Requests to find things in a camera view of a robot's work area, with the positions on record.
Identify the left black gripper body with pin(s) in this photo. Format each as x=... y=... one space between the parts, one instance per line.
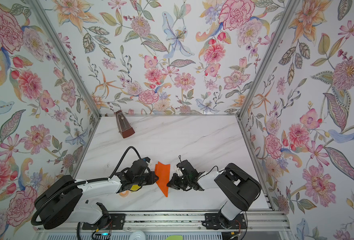
x=145 y=179

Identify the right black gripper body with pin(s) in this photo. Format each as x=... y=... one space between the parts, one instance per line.
x=186 y=182

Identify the orange square paper sheet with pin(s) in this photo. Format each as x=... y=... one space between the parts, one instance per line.
x=163 y=173

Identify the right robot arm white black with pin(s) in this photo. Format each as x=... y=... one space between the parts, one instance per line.
x=240 y=188

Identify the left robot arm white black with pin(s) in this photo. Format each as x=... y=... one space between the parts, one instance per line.
x=79 y=201

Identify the yellow rectangular block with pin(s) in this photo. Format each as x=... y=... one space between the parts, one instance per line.
x=135 y=188

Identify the orange tape roll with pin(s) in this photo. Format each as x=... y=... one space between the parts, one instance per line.
x=124 y=194

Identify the brown wooden metronome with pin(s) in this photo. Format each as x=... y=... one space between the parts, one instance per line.
x=125 y=128

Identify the green object at edge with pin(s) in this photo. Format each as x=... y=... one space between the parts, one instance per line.
x=175 y=237

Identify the white round object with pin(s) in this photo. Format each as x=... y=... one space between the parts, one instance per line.
x=138 y=235

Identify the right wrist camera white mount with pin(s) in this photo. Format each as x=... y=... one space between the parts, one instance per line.
x=179 y=172

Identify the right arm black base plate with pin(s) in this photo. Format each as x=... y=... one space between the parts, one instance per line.
x=219 y=222

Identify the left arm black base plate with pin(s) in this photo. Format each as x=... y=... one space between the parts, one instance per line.
x=112 y=222

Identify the aluminium front rail frame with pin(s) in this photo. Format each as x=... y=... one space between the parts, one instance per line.
x=258 y=221

